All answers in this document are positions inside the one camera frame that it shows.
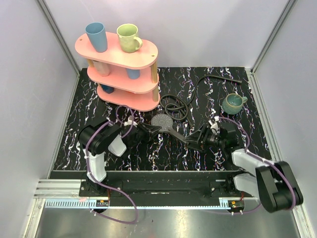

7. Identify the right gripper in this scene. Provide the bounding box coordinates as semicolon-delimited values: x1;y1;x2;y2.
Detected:
184;122;225;153

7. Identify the grey shower head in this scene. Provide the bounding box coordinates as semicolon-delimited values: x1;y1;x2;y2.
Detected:
151;114;188;146

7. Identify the black shower hose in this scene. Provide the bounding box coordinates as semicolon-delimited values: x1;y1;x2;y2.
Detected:
159;74;243;129

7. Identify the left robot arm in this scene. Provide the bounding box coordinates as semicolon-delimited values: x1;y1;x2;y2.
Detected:
78;118;162;196

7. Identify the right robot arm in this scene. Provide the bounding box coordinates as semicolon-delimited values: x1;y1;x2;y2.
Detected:
184;123;304;213

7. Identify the teal ceramic mug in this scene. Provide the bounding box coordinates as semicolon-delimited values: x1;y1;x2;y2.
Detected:
221;93;248;115

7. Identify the dark blue cup on shelf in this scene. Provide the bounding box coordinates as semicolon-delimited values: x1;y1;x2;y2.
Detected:
100;84;114;94

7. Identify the pink three-tier shelf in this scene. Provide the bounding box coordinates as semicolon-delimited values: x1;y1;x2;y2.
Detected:
75;32;160;112

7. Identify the pink cup on shelf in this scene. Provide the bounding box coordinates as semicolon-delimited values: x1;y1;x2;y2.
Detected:
93;60;111;76

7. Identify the light green mug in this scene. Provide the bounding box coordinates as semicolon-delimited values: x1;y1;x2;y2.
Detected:
116;23;143;53

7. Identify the tall blue cup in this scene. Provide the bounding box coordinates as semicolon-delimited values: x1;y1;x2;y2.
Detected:
85;22;107;53

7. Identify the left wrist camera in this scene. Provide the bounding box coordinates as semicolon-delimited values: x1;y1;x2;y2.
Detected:
124;116;137;126

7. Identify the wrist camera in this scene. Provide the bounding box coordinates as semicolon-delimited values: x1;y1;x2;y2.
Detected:
209;116;219;133
124;116;137;126

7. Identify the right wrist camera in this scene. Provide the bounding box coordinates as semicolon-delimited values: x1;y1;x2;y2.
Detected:
209;116;219;133

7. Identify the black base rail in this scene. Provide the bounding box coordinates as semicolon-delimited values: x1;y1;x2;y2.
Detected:
79;171;259;208

